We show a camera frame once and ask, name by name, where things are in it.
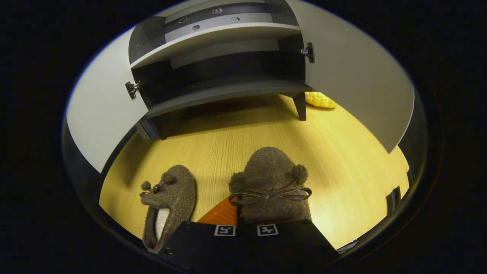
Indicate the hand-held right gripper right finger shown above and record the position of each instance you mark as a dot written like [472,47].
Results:
[289,243]

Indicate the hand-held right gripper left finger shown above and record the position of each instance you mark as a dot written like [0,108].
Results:
[198,243]

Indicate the brown fuzzy shoe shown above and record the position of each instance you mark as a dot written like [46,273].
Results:
[175,198]
[270,171]

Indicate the white and grey shoe cabinet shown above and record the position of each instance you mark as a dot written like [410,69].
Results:
[228,91]

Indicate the white cabinet door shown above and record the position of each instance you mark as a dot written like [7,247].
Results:
[354,76]
[99,102]

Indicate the yellow ribbed object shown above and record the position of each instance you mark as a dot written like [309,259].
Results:
[320,100]

